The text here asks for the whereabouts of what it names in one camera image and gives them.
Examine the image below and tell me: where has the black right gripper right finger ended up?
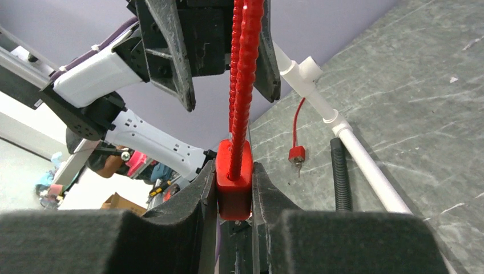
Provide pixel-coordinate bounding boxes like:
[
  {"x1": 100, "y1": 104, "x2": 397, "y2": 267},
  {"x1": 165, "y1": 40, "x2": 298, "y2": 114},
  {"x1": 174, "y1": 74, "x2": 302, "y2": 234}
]
[{"x1": 251, "y1": 163, "x2": 447, "y2": 273}]

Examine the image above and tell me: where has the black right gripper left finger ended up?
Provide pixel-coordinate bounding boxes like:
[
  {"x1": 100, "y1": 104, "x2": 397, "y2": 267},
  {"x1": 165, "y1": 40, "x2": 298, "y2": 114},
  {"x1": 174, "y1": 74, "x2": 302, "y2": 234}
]
[{"x1": 1, "y1": 162, "x2": 217, "y2": 273}]

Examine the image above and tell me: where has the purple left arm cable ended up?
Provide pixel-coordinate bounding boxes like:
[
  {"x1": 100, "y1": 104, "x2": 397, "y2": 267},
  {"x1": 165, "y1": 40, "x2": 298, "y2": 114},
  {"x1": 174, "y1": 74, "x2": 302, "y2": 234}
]
[{"x1": 49, "y1": 17, "x2": 139, "y2": 82}]

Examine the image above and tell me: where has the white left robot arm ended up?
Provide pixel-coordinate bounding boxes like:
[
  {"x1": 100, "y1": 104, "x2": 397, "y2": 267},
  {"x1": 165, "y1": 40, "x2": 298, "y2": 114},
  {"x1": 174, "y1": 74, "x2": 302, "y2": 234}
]
[{"x1": 1, "y1": 1, "x2": 281, "y2": 180}]

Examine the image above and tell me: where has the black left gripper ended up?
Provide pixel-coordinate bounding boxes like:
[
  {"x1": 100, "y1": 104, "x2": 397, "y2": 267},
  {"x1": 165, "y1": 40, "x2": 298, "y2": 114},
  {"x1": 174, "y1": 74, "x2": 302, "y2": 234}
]
[{"x1": 127, "y1": 0, "x2": 281, "y2": 112}]

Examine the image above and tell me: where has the red wire with connector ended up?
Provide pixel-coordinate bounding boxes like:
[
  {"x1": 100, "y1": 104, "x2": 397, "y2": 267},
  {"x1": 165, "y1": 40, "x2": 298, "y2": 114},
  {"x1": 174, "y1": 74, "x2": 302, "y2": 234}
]
[{"x1": 215, "y1": 0, "x2": 265, "y2": 221}]

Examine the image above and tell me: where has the black corrugated hose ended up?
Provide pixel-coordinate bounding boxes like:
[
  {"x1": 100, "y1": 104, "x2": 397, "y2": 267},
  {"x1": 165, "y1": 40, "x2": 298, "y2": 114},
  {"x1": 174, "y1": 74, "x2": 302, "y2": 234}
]
[{"x1": 329, "y1": 138, "x2": 354, "y2": 212}]

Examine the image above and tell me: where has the short red wire connector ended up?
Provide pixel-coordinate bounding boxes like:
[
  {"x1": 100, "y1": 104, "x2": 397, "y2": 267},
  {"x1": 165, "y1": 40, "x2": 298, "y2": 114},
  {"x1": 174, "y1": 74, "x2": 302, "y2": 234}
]
[{"x1": 288, "y1": 98, "x2": 305, "y2": 177}]

